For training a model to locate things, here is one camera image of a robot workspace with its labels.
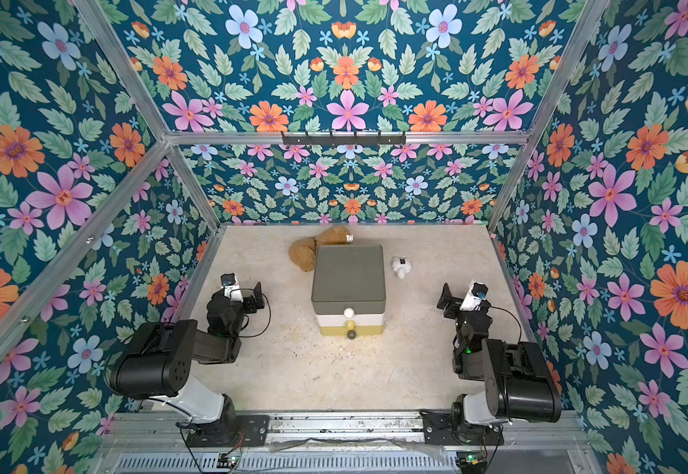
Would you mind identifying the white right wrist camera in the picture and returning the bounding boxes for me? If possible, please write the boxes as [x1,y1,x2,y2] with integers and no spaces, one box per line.
[460,280,488,312]

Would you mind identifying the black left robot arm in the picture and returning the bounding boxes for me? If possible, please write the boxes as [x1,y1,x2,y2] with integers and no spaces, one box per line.
[107,284,270,431]

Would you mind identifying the grey three-drawer cabinet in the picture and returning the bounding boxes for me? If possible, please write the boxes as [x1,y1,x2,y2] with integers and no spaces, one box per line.
[311,244,386,317]

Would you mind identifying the yellow bottom drawer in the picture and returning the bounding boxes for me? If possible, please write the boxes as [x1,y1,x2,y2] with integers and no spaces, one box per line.
[319,323,385,340]

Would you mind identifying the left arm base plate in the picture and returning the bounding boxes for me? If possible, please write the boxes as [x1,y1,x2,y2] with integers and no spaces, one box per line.
[186,415,270,448]

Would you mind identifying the aluminium front rail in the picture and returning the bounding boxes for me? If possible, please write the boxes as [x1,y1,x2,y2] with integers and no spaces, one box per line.
[90,410,602,473]

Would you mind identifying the brown plush teddy bear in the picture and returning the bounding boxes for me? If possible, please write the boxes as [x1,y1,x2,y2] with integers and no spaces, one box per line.
[288,225,355,273]

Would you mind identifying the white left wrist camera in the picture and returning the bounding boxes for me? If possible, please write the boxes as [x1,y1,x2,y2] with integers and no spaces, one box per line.
[221,273,244,302]

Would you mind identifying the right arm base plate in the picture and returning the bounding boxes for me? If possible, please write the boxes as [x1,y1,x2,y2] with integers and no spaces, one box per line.
[419,410,504,448]

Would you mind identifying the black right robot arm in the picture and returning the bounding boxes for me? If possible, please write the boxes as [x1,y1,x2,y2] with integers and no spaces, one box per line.
[437,282,562,431]

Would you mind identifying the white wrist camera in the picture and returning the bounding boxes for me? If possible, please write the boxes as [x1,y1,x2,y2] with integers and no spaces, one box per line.
[221,273,244,302]
[460,280,488,312]

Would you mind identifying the white middle drawer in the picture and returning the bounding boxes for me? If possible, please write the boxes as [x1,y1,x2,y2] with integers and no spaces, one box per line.
[316,313,385,328]

